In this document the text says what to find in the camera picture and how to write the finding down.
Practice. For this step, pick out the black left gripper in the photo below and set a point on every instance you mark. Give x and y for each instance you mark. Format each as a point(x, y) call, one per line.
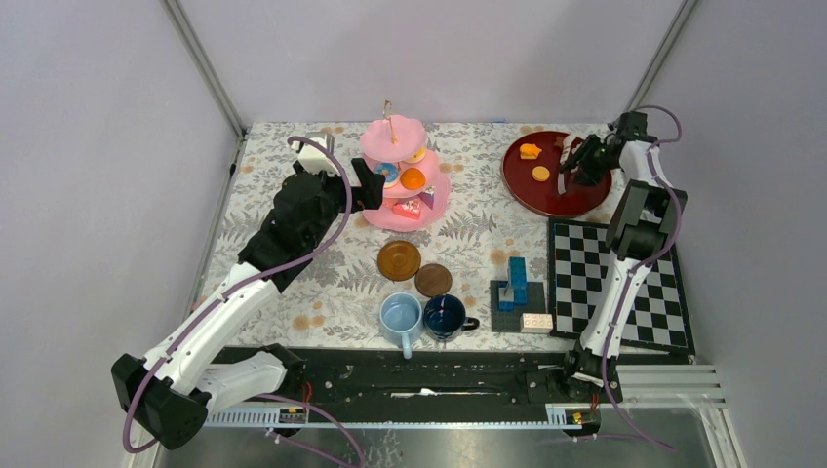
point(356, 184)

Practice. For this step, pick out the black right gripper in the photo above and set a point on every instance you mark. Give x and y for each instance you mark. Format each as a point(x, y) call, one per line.
point(587, 159)

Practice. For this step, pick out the blue frosted donut toy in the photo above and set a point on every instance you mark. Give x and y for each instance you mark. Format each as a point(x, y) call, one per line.
point(390, 172)

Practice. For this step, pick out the orange tart toy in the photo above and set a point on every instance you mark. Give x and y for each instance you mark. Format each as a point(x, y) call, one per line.
point(412, 179)

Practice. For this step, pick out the pink swirl roll cake toy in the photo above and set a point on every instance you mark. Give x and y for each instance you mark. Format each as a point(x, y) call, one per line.
point(409, 209)

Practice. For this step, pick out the pink three-tier cake stand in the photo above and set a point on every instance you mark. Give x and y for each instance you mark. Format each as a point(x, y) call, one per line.
point(415, 192)

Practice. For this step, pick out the yellow round cake toy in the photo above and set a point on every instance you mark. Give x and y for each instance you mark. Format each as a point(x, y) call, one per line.
point(416, 158)

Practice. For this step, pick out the pink purple cake slice toy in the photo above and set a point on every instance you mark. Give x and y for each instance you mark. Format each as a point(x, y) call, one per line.
point(427, 197)

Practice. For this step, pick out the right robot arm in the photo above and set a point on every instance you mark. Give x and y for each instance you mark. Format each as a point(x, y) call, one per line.
point(643, 228)

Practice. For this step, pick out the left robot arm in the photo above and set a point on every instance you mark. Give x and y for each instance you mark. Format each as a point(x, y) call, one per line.
point(170, 391)

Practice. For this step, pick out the orange round cookie toy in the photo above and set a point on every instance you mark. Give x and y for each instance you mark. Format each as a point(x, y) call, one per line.
point(540, 173)

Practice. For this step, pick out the orange yellow fish pastry toy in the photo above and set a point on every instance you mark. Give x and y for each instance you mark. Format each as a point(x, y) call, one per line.
point(529, 151)

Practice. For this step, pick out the dark red round tray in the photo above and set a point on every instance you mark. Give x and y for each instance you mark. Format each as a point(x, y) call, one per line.
point(542, 197)

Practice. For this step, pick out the light brown wooden coaster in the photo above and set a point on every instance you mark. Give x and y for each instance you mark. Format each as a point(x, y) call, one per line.
point(398, 260)

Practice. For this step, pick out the dark brown wooden coaster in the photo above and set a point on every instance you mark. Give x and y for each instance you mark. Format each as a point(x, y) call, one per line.
point(433, 279)

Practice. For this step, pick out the light blue mug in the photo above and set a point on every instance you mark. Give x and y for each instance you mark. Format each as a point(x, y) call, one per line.
point(401, 321)

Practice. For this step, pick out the floral patterned tablecloth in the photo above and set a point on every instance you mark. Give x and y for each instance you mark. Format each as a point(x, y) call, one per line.
point(334, 302)

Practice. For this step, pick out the dark blue mug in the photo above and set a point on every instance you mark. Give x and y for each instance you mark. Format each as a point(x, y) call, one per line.
point(445, 318)

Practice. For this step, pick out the blue building block tower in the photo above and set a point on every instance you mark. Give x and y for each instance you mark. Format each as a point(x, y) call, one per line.
point(514, 291)

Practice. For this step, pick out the black white checkerboard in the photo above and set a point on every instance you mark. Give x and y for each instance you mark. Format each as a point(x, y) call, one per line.
point(578, 262)

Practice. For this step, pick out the white building block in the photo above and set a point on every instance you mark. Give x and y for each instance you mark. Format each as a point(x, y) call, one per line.
point(541, 323)

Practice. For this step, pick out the grey building block baseplate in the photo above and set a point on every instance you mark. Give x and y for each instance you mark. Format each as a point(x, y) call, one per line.
point(512, 320)

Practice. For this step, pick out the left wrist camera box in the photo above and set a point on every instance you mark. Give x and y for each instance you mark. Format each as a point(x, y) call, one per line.
point(313, 160)

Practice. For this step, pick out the aluminium frame post right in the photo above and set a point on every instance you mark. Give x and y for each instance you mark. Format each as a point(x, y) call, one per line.
point(662, 52)

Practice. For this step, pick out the aluminium frame post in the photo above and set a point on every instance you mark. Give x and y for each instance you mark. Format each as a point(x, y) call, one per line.
point(198, 54)
point(662, 52)

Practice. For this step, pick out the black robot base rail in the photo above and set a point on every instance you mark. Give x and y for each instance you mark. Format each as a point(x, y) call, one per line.
point(381, 386)

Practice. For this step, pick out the aluminium frame post left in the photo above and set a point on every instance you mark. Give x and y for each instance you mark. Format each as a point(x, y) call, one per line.
point(198, 54)

